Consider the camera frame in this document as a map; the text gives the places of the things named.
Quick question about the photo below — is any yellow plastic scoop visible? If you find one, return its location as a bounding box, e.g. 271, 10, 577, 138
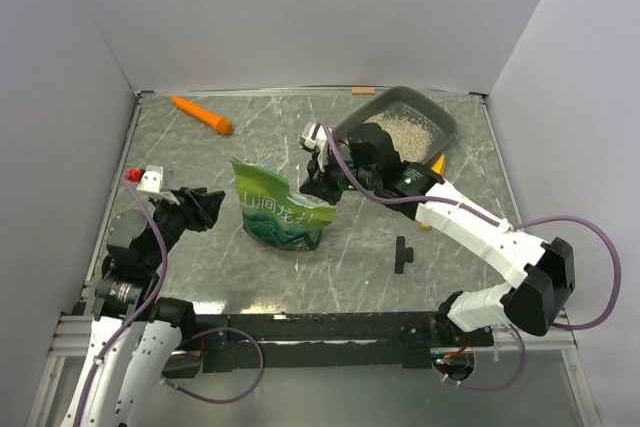
418, 154, 447, 232

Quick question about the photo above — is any brown tape piece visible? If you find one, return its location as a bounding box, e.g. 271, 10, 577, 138
351, 87, 375, 95

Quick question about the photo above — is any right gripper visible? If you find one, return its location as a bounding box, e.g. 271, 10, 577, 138
299, 144, 380, 206

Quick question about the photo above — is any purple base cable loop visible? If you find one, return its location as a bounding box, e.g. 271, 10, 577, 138
157, 329, 265, 404

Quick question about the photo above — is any orange carrot toy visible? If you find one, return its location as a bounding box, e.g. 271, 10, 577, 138
172, 96, 233, 135

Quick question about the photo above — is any black T-shaped part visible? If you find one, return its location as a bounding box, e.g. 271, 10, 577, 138
394, 236, 414, 275

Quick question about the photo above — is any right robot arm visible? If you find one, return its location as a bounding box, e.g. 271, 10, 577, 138
300, 123, 575, 346

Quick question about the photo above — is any green litter bag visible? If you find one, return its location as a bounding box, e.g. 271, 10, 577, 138
231, 157, 336, 252

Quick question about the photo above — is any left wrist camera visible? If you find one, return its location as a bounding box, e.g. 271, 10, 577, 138
126, 165, 178, 204

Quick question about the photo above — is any grey litter box tray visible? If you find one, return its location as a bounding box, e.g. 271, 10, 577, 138
333, 86, 457, 165

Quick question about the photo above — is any litter granules pile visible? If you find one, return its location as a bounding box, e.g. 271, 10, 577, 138
366, 113, 432, 162

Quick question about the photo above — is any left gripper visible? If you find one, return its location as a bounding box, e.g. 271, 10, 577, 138
142, 185, 225, 269

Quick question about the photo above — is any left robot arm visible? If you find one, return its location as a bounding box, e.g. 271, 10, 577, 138
62, 187, 225, 426

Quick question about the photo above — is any black base bar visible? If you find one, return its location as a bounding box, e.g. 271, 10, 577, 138
149, 296, 494, 378

